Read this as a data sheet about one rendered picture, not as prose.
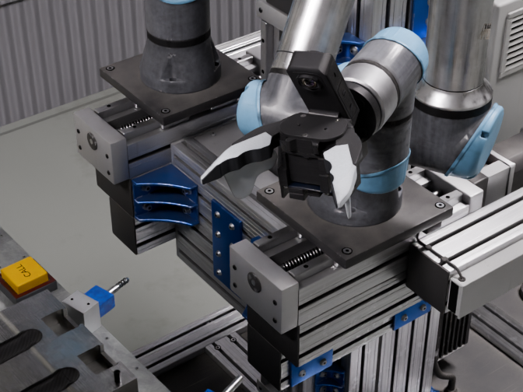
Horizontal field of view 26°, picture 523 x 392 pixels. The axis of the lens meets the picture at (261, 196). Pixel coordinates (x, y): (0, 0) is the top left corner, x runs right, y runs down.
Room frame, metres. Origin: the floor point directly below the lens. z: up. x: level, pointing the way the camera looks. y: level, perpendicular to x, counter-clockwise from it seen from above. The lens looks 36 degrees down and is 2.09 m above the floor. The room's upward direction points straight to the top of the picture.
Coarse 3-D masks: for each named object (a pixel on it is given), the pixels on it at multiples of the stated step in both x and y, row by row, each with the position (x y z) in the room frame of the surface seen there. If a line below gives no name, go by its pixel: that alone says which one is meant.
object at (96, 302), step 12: (96, 288) 1.46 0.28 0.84; (120, 288) 1.48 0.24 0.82; (72, 300) 1.42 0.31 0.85; (84, 300) 1.42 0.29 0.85; (96, 300) 1.43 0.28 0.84; (108, 300) 1.43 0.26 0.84; (72, 312) 1.40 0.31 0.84; (84, 312) 1.39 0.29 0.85; (96, 312) 1.41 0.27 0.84; (84, 324) 1.38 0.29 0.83; (96, 324) 1.40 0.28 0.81
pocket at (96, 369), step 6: (96, 348) 1.27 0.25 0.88; (102, 348) 1.27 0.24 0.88; (84, 354) 1.26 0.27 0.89; (90, 354) 1.26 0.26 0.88; (96, 354) 1.27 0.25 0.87; (102, 354) 1.27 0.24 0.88; (84, 360) 1.25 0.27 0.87; (90, 360) 1.26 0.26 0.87; (96, 360) 1.27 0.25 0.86; (102, 360) 1.27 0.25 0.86; (108, 360) 1.25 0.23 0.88; (90, 366) 1.25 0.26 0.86; (96, 366) 1.25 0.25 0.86; (102, 366) 1.25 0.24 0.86; (108, 366) 1.25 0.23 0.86; (96, 372) 1.24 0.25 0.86
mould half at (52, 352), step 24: (0, 312) 1.35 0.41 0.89; (24, 312) 1.35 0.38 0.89; (48, 312) 1.35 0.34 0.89; (0, 336) 1.29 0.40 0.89; (48, 336) 1.29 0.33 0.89; (72, 336) 1.29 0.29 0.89; (24, 360) 1.24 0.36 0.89; (48, 360) 1.24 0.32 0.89; (72, 360) 1.24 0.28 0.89; (0, 384) 1.19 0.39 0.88; (24, 384) 1.19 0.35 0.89; (72, 384) 1.19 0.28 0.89; (96, 384) 1.19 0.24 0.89; (120, 384) 1.19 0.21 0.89
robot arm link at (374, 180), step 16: (384, 128) 1.12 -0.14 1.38; (400, 128) 1.12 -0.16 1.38; (368, 144) 1.12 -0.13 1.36; (384, 144) 1.12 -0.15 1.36; (400, 144) 1.12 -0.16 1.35; (368, 160) 1.12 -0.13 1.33; (384, 160) 1.12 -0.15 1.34; (400, 160) 1.12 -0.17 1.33; (368, 176) 1.12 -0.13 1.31; (384, 176) 1.12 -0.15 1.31; (400, 176) 1.13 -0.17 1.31; (368, 192) 1.12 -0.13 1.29; (384, 192) 1.12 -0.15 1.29
